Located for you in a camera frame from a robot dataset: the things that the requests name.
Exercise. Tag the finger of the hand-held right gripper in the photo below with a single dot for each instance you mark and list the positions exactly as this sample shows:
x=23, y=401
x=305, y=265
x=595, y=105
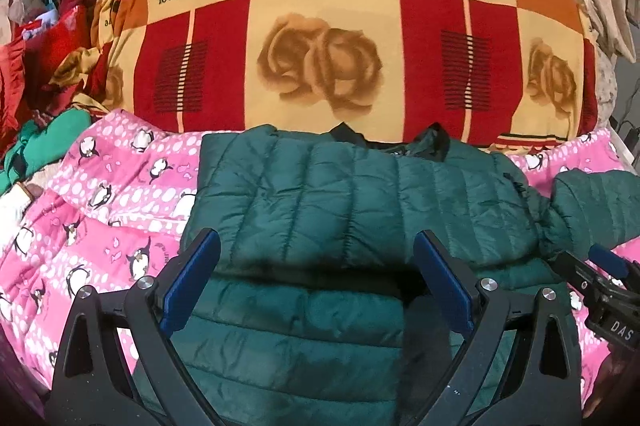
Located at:
x=610, y=262
x=580, y=276

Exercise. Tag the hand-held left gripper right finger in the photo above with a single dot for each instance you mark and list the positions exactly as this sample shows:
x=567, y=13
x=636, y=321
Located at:
x=445, y=281

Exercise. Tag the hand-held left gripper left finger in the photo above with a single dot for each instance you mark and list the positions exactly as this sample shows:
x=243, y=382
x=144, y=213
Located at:
x=192, y=276

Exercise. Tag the dark green puffer jacket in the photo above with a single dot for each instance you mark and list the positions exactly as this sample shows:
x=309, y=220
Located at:
x=325, y=206

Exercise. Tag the person's right hand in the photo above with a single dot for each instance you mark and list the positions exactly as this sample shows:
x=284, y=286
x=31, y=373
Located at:
x=602, y=381

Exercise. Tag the pink penguin print blanket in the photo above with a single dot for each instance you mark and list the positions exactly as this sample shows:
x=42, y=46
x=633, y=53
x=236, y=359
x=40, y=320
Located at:
x=100, y=206

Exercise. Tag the pale floral sheet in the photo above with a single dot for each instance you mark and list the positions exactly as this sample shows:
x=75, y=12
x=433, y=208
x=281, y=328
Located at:
x=607, y=90

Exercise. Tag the white cloth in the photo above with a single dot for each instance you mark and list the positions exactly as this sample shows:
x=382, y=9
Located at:
x=12, y=203

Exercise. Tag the bright green garment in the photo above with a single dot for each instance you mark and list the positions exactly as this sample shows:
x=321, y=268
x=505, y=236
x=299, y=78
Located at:
x=45, y=140

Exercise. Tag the rose print pillowcase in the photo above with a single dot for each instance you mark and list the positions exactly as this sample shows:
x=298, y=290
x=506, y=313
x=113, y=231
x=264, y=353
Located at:
x=80, y=65

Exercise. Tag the red cloth pile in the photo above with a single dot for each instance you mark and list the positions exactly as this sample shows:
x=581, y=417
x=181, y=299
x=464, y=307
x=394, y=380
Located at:
x=45, y=40

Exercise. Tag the folded rose print quilt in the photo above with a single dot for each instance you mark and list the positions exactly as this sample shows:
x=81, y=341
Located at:
x=325, y=5

